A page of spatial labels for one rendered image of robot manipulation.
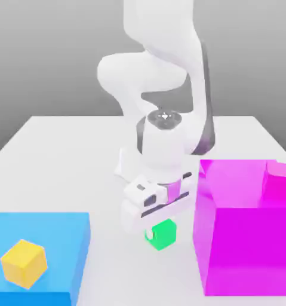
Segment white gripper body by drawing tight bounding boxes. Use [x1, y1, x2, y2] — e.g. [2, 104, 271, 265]
[120, 190, 194, 234]

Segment small green cube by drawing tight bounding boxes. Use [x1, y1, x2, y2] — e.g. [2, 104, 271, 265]
[144, 218, 177, 252]

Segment small yellow cube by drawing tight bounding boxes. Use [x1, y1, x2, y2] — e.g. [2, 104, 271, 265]
[0, 239, 48, 290]

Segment small magenta cube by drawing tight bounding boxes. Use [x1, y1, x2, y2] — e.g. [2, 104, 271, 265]
[261, 161, 286, 208]

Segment large blue box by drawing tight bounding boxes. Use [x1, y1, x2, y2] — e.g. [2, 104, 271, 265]
[0, 212, 91, 306]

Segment large magenta box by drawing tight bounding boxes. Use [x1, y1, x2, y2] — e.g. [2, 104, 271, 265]
[193, 159, 286, 298]

